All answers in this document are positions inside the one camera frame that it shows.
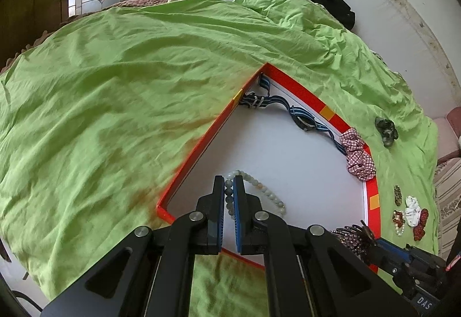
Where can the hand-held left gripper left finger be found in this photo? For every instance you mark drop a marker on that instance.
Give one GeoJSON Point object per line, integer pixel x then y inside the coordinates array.
{"type": "Point", "coordinates": [219, 230]}

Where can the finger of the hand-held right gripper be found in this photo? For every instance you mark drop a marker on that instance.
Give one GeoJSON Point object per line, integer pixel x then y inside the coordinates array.
{"type": "Point", "coordinates": [390, 254]}

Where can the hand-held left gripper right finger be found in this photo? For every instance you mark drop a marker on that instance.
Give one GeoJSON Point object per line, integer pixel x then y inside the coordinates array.
{"type": "Point", "coordinates": [237, 230]}

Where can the brown beaded hair claw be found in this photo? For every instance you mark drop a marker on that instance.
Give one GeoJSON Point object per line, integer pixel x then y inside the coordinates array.
{"type": "Point", "coordinates": [351, 236]}

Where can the white cherry print scrunchie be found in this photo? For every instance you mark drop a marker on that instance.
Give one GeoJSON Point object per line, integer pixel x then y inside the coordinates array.
{"type": "Point", "coordinates": [411, 212]}

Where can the red shallow tray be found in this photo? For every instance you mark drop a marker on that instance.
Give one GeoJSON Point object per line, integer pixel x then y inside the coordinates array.
{"type": "Point", "coordinates": [288, 165]}

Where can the small red brown hair clip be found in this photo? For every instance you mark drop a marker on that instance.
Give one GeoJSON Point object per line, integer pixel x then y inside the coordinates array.
{"type": "Point", "coordinates": [398, 217]}

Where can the red polka dot scrunchie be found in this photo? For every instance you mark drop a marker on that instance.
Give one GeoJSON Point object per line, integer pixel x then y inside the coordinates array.
{"type": "Point", "coordinates": [422, 223]}

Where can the striped sofa cover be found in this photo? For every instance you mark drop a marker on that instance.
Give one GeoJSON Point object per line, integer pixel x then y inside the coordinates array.
{"type": "Point", "coordinates": [448, 194]}

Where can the red plaid scrunchie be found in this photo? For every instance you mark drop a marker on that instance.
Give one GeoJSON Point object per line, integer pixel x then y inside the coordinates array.
{"type": "Point", "coordinates": [358, 162]}

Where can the dark green scrunchie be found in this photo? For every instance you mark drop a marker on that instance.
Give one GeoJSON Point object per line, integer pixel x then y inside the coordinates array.
{"type": "Point", "coordinates": [387, 131]}

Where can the green bed sheet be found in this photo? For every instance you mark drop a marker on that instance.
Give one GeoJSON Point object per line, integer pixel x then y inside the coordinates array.
{"type": "Point", "coordinates": [108, 104]}

